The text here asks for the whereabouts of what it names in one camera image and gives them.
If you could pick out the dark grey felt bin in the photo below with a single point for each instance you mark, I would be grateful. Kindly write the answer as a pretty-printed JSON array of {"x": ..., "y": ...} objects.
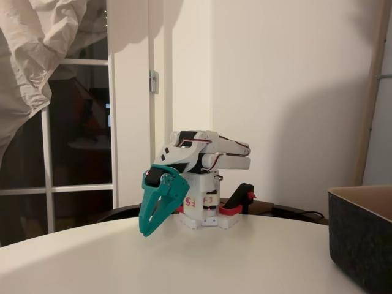
[{"x": 358, "y": 232}]

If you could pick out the black and red table clamp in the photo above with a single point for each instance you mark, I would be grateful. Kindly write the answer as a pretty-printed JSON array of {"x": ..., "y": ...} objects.
[
  {"x": 179, "y": 210},
  {"x": 240, "y": 196}
]

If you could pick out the yellow note marked F5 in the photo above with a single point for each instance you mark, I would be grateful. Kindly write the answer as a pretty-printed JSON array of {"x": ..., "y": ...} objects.
[{"x": 191, "y": 203}]

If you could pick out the metal door hinge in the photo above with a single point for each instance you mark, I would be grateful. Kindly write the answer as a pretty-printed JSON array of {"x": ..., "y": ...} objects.
[{"x": 153, "y": 81}]

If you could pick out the beige crumpled curtain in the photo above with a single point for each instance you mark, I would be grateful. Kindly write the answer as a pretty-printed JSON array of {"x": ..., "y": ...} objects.
[{"x": 24, "y": 61}]

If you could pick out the yellow note marked F3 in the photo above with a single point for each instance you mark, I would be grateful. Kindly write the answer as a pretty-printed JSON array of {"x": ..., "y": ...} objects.
[{"x": 209, "y": 200}]

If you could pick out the teal gripper black servo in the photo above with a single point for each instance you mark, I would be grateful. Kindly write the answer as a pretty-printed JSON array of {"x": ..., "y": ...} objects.
[{"x": 153, "y": 193}]

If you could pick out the dark wooden chair backrest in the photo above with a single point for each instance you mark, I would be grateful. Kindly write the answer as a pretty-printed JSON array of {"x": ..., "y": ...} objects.
[
  {"x": 263, "y": 206},
  {"x": 122, "y": 211}
]

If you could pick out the white glazed door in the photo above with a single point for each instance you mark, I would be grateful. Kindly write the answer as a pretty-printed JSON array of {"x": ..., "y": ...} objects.
[{"x": 113, "y": 122}]

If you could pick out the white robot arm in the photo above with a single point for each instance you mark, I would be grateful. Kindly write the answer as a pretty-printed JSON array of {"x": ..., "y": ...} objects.
[{"x": 226, "y": 162}]

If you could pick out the wooden framed grey panel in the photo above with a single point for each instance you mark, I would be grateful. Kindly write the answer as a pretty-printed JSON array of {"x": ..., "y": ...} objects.
[{"x": 369, "y": 122}]

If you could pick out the grey metal crossbar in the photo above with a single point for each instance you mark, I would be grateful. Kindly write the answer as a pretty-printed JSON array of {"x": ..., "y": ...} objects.
[{"x": 386, "y": 76}]

